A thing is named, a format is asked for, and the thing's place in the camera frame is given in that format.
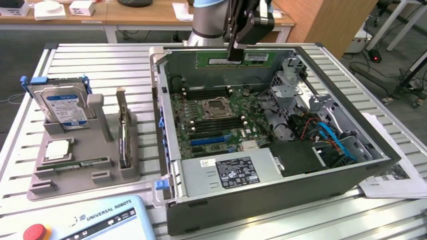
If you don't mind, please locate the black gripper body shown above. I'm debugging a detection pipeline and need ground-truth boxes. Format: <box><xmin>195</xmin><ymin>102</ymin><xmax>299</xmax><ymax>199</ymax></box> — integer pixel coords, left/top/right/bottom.
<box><xmin>229</xmin><ymin>0</ymin><xmax>265</xmax><ymax>15</ymax></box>

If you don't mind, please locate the green RAM stick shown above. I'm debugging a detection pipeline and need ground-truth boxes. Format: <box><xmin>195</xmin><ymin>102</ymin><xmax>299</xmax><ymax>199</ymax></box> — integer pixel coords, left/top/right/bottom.
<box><xmin>39</xmin><ymin>157</ymin><xmax>111</xmax><ymax>172</ymax></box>
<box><xmin>195</xmin><ymin>51</ymin><xmax>279</xmax><ymax>70</ymax></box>

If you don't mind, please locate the white papers pile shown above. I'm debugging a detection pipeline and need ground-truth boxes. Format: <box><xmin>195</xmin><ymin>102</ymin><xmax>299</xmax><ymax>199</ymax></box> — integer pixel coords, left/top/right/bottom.
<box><xmin>171</xmin><ymin>2</ymin><xmax>195</xmax><ymax>22</ymax></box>

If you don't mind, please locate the grey metal drive cage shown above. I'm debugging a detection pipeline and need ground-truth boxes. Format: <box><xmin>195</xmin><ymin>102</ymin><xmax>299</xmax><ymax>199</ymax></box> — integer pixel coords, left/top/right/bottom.
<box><xmin>266</xmin><ymin>56</ymin><xmax>318</xmax><ymax>112</ymax></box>

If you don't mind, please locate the silver CPU socket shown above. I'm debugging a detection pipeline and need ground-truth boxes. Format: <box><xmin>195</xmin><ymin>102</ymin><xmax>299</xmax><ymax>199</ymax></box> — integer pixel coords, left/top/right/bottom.
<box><xmin>199</xmin><ymin>96</ymin><xmax>238</xmax><ymax>120</ymax></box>

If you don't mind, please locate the wooden cabinet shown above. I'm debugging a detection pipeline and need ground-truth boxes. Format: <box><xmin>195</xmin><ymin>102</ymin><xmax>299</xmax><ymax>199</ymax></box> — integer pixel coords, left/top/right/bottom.
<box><xmin>271</xmin><ymin>0</ymin><xmax>381</xmax><ymax>60</ymax></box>

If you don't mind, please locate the black round object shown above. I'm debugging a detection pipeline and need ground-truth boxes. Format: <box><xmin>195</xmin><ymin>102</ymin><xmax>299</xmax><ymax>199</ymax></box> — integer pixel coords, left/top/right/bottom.
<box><xmin>117</xmin><ymin>0</ymin><xmax>154</xmax><ymax>8</ymax></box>

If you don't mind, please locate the black long expansion slot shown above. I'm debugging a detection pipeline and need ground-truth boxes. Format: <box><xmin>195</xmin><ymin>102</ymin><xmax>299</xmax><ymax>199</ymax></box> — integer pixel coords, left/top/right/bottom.
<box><xmin>187</xmin><ymin>131</ymin><xmax>225</xmax><ymax>141</ymax></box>

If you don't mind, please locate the blue expansion slot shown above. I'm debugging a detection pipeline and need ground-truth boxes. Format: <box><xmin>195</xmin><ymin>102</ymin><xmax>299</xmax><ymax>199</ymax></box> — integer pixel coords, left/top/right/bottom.
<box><xmin>190</xmin><ymin>136</ymin><xmax>227</xmax><ymax>147</ymax></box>

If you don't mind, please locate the small silver heatsink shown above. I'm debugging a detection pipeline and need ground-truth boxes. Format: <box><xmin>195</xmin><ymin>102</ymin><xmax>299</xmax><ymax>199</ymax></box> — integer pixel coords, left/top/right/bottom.
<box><xmin>242</xmin><ymin>139</ymin><xmax>262</xmax><ymax>151</ymax></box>

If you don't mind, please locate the green motherboard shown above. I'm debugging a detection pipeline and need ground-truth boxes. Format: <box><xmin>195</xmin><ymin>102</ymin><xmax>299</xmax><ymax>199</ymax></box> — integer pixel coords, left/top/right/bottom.
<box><xmin>169</xmin><ymin>84</ymin><xmax>281</xmax><ymax>161</ymax></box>

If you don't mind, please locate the white floor device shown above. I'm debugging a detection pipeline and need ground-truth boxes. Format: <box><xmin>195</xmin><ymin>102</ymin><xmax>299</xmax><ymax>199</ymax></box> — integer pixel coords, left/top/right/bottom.
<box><xmin>343</xmin><ymin>28</ymin><xmax>374</xmax><ymax>54</ymax></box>

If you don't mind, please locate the black adapter red light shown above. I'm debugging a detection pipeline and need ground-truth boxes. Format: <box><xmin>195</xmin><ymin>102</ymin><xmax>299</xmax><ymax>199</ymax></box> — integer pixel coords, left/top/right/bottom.
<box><xmin>367</xmin><ymin>49</ymin><xmax>385</xmax><ymax>63</ymax></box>

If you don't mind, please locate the graphics card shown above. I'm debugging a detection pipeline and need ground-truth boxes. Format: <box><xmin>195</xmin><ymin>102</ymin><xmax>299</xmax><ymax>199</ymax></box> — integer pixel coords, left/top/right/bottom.
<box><xmin>115</xmin><ymin>86</ymin><xmax>135</xmax><ymax>169</ymax></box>

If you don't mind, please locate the black plastic fan shroud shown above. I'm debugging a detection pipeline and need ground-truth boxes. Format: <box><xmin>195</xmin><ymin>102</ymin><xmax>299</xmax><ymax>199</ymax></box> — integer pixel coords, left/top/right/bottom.
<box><xmin>269</xmin><ymin>139</ymin><xmax>330</xmax><ymax>178</ymax></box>

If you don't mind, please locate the white labelled cardboard box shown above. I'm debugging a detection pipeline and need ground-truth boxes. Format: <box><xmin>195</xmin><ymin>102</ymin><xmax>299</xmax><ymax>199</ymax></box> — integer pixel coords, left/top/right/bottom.
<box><xmin>0</xmin><ymin>6</ymin><xmax>32</xmax><ymax>17</ymax></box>
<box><xmin>68</xmin><ymin>0</ymin><xmax>98</xmax><ymax>17</ymax></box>

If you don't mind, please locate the grey power supply unit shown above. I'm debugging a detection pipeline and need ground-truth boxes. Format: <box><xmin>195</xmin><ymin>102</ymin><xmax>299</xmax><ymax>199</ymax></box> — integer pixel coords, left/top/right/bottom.
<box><xmin>179</xmin><ymin>147</ymin><xmax>286</xmax><ymax>198</ymax></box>

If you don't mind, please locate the grey metal disk bay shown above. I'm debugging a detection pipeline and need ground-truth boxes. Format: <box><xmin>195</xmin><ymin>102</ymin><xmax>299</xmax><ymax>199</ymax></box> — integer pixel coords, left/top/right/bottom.
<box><xmin>309</xmin><ymin>94</ymin><xmax>377</xmax><ymax>168</ymax></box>

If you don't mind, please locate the black wheeled stand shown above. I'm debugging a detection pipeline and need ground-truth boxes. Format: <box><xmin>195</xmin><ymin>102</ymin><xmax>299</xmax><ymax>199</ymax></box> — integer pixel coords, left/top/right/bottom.
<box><xmin>383</xmin><ymin>47</ymin><xmax>427</xmax><ymax>109</ymax></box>

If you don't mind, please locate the hard disk blue label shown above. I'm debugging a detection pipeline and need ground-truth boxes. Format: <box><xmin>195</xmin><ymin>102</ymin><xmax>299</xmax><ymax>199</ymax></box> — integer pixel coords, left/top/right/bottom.
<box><xmin>26</xmin><ymin>81</ymin><xmax>98</xmax><ymax>131</ymax></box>

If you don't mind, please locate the white round-topped box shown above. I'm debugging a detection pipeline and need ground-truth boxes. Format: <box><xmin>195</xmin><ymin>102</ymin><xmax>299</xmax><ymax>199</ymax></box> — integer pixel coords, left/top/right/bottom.
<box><xmin>32</xmin><ymin>0</ymin><xmax>68</xmax><ymax>21</ymax></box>

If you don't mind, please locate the grey parts rack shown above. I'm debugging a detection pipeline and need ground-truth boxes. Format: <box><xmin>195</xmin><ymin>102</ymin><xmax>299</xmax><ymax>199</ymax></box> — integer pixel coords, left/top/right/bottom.
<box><xmin>27</xmin><ymin>86</ymin><xmax>142</xmax><ymax>202</ymax></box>

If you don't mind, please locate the blue disk caddy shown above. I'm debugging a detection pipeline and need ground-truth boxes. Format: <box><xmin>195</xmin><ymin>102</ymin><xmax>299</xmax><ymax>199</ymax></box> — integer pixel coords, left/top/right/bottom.
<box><xmin>19</xmin><ymin>73</ymin><xmax>94</xmax><ymax>101</ymax></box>

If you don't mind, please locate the black open PC case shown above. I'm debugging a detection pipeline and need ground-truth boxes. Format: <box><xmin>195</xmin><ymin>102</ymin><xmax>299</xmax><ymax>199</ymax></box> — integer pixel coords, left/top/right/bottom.
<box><xmin>149</xmin><ymin>45</ymin><xmax>403</xmax><ymax>237</ymax></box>

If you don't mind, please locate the silver CPU chip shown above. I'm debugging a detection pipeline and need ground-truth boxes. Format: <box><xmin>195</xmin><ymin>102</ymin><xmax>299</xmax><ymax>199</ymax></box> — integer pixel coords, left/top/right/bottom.
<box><xmin>44</xmin><ymin>139</ymin><xmax>74</xmax><ymax>160</ymax></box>

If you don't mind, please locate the printed paper sheet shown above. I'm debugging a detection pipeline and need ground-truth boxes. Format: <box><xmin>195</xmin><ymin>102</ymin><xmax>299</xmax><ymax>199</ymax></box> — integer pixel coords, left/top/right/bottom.
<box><xmin>358</xmin><ymin>113</ymin><xmax>427</xmax><ymax>198</ymax></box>

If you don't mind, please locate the small black device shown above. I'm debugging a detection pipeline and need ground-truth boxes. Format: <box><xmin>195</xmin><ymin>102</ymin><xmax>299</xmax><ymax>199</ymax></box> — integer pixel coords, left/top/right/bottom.
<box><xmin>0</xmin><ymin>0</ymin><xmax>27</xmax><ymax>8</ymax></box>

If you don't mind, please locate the white paper stack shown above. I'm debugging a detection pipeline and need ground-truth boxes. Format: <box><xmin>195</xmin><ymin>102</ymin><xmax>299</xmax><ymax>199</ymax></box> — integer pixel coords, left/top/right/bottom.
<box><xmin>362</xmin><ymin>191</ymin><xmax>427</xmax><ymax>201</ymax></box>

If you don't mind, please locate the light blue teach pendant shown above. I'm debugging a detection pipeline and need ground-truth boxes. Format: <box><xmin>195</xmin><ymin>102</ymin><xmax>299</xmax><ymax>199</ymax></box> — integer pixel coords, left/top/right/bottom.
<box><xmin>0</xmin><ymin>194</ymin><xmax>158</xmax><ymax>240</ymax></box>

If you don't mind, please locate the red emergency stop button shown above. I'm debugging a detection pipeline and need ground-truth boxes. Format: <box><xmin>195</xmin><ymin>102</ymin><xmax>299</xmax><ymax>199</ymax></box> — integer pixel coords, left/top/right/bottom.
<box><xmin>22</xmin><ymin>223</ymin><xmax>52</xmax><ymax>240</ymax></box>

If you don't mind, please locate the wooden desk white frame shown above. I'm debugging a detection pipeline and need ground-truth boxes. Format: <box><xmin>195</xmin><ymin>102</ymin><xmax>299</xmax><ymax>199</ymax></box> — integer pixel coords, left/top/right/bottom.
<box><xmin>0</xmin><ymin>0</ymin><xmax>109</xmax><ymax>45</ymax></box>
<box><xmin>106</xmin><ymin>0</ymin><xmax>298</xmax><ymax>45</ymax></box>

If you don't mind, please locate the black wire bundle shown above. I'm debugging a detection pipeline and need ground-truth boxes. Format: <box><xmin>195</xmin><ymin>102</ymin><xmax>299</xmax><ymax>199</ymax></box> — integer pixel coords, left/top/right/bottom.
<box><xmin>262</xmin><ymin>107</ymin><xmax>302</xmax><ymax>141</ymax></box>

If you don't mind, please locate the thin red wire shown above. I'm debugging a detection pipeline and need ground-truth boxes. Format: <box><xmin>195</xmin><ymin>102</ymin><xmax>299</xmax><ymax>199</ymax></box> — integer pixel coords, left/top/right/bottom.
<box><xmin>299</xmin><ymin>117</ymin><xmax>317</xmax><ymax>141</ymax></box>

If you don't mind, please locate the black floor cable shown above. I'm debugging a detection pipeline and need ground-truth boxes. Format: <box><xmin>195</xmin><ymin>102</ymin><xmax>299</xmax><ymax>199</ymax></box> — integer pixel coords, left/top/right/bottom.
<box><xmin>349</xmin><ymin>61</ymin><xmax>394</xmax><ymax>100</ymax></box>

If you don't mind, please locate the white table frame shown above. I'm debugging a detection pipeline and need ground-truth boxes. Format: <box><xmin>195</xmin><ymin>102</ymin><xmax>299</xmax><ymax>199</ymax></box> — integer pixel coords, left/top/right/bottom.
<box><xmin>365</xmin><ymin>0</ymin><xmax>427</xmax><ymax>52</ymax></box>

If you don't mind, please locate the red orange wire bundle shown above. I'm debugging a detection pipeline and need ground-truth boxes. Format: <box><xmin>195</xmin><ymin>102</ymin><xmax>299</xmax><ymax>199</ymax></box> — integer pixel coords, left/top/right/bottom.
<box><xmin>322</xmin><ymin>139</ymin><xmax>345</xmax><ymax>153</ymax></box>

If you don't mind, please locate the blue flat wire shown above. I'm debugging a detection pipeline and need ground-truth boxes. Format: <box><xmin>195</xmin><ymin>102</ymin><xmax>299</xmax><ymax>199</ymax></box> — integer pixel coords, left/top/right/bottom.
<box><xmin>317</xmin><ymin>121</ymin><xmax>357</xmax><ymax>160</ymax></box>

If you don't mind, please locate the white floor cable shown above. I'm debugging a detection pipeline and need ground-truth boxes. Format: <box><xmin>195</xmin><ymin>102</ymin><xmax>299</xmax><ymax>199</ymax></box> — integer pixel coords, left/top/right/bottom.
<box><xmin>0</xmin><ymin>92</ymin><xmax>30</xmax><ymax>104</ymax></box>

